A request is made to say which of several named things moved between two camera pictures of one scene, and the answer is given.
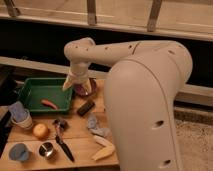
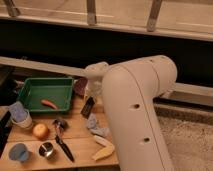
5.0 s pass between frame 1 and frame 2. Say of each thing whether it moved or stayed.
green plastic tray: stayed
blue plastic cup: stayed
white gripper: moved
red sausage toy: stayed
